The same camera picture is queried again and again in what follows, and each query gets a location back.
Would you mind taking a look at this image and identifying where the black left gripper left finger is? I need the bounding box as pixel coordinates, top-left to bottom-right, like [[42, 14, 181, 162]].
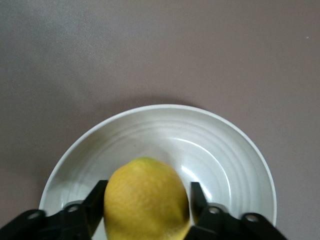
[[0, 179, 109, 240]]

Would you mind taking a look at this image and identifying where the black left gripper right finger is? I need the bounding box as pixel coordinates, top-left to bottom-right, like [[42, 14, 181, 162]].
[[184, 181, 289, 240]]

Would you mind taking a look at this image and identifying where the yellow lemon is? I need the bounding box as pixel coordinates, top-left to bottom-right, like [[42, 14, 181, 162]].
[[103, 156, 193, 240]]

